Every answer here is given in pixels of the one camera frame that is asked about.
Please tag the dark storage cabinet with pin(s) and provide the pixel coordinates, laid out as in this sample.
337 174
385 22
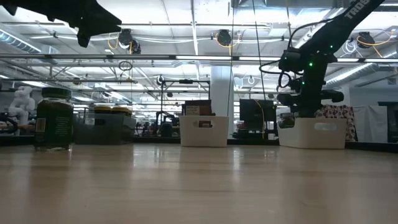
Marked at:
392 123

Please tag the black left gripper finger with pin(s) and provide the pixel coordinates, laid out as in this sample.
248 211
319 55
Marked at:
93 17
83 39

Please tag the black gantry frame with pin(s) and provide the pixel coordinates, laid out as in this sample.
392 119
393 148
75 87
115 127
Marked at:
186 81

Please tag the white hanging sheet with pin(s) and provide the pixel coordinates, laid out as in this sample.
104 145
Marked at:
370 124

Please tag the yellow-lid black seasoning jar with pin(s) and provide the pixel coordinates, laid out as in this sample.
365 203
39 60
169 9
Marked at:
102 109
120 109

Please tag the white plastic bin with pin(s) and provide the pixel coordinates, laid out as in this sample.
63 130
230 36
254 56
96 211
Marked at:
311 138
189 137

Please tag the white robot figure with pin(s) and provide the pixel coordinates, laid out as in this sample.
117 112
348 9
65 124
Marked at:
21 104

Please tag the black aluminium table frame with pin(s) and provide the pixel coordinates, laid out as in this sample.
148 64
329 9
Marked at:
155 140

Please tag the black perforated equipment case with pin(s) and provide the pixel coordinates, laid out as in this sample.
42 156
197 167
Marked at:
256 115

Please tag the silver ceiling duct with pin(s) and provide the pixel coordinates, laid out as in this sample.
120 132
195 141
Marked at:
351 74

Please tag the floral patterned cloth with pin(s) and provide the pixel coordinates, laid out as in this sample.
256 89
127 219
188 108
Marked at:
342 112

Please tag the grey plastic bin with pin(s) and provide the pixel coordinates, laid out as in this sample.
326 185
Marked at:
105 130

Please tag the white building column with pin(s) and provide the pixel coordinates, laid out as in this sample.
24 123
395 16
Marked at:
221 90

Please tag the black distant robot rig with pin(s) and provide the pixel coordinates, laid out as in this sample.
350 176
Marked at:
166 129

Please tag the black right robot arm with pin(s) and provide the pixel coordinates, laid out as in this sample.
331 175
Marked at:
342 21

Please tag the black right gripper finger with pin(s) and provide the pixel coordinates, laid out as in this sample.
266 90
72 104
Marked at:
332 96
287 99

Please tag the orange and brown spice pouch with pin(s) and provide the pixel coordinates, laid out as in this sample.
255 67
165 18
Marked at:
202 107

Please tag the long horizontal light bar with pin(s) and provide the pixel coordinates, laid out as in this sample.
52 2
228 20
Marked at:
149 57

